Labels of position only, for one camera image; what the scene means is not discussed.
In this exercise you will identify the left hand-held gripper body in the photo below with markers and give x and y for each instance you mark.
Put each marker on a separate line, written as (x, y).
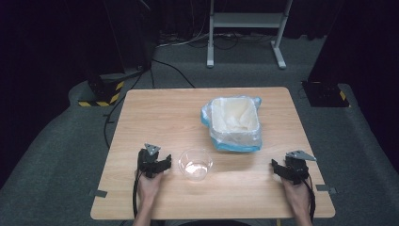
(147, 163)

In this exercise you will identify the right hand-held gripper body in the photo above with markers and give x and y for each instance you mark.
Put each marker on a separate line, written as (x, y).
(298, 169)

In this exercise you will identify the clear plastic bowl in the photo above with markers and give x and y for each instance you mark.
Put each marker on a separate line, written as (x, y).
(195, 164)

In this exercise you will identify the grey tape strip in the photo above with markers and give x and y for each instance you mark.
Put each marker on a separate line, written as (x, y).
(326, 188)
(98, 193)

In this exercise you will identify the blue bin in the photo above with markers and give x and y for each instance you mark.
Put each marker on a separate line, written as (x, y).
(232, 148)

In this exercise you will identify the clear plastic bin liner bag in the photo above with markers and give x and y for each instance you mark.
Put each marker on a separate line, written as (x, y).
(233, 117)

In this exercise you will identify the black base with yellow mark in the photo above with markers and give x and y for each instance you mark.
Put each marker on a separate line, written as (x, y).
(324, 94)

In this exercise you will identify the black base with yellow stripes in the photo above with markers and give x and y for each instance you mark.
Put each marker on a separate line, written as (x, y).
(105, 91)

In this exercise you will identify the white metal stand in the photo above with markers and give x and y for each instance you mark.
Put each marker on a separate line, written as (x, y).
(247, 19)

